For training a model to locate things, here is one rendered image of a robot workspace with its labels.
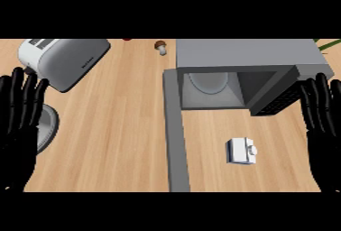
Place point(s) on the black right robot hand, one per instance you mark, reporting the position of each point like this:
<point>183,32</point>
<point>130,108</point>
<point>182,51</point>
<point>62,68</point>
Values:
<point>324,132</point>

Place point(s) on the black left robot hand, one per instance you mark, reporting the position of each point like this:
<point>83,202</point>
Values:
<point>18,126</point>

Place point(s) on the grey microwave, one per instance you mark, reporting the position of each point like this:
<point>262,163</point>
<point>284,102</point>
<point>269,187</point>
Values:
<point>248,72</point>

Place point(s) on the grey microwave door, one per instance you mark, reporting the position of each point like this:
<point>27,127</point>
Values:
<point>176,135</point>

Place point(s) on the grey round plate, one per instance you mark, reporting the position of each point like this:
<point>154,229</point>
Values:
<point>46,127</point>

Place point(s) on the silver toaster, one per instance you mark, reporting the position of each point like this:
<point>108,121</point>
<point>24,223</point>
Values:
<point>62,61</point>

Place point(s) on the green plant leaves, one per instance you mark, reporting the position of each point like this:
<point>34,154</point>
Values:
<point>328,45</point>

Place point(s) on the red round object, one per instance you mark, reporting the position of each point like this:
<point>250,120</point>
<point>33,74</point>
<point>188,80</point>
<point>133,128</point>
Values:
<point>127,39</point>

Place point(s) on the brown mushroom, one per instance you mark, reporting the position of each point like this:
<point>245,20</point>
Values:
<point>161,47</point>

